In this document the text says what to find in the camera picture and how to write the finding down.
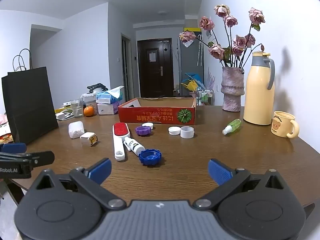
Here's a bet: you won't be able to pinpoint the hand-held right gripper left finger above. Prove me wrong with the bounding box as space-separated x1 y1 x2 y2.
30 158 127 211

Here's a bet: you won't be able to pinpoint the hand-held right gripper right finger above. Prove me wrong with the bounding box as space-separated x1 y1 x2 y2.
194 159 292 211

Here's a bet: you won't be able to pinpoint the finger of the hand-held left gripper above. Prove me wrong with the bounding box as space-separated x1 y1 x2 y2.
0 151 55 167
0 142 27 153

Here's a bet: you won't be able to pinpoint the red and white lint brush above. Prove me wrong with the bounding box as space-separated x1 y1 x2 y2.
112 122 131 161

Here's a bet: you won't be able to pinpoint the green spray bottle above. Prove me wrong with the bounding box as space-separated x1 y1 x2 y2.
222 119 242 135

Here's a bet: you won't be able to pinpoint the purple ribbed cap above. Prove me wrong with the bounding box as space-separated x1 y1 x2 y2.
135 126 152 137

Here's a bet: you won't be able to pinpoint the red cardboard box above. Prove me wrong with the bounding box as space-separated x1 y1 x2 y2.
117 97 197 125

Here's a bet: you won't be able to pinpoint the orange snack packet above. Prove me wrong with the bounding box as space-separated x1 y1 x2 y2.
0 133 13 145

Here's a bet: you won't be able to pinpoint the white and yellow cube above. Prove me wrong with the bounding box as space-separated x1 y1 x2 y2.
80 132 98 147

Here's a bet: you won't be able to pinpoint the white tube bottle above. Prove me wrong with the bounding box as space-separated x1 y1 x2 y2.
124 137 145 157

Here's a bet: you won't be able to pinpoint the black paper bag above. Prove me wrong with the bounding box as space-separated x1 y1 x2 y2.
1 49 59 145

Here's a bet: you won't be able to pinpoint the white plastic pouch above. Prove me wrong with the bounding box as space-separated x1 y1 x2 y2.
68 121 85 139

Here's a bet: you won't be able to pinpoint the blue ribbed cap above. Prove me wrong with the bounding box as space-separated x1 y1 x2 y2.
139 149 162 166

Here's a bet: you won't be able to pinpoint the white plastic jar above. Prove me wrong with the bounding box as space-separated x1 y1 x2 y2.
180 126 194 139

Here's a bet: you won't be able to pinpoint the purple tissue pack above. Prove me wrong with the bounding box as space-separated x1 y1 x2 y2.
97 102 122 116

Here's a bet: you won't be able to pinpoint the clear drinking glass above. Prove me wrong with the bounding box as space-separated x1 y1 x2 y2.
70 100 84 117

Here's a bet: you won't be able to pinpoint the clear food container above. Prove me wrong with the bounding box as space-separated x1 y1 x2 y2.
82 93 98 113

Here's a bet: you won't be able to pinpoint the blue tissue pack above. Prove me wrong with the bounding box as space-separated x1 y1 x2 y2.
96 86 125 105

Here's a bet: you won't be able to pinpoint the metal trolley with bottles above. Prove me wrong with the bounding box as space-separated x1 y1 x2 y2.
196 86 215 106

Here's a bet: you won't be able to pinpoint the yellow bear mug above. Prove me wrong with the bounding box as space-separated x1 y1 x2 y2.
271 111 300 138

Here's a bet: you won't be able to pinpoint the pink stone vase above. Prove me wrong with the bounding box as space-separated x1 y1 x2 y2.
221 66 245 112

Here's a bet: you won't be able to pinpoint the black foldable stand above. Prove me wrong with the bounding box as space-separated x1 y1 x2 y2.
87 83 108 93

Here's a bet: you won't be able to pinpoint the yellow thermos jug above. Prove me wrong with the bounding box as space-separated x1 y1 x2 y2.
243 51 276 125

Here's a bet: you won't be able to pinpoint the blue and yellow toys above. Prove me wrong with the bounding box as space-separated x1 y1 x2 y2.
181 72 204 92

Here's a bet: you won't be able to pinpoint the dark entrance door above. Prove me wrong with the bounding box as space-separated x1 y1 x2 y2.
137 38 174 98

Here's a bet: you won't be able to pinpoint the interior doorway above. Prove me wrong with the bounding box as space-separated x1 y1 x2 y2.
121 33 132 100

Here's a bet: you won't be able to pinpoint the grey refrigerator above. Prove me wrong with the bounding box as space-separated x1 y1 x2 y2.
178 33 204 97

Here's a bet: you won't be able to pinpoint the bunch of dried pink roses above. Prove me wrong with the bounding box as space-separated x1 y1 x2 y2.
179 4 266 68

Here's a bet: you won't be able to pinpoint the hanging folded umbrella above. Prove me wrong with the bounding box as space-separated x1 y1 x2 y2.
198 36 203 67

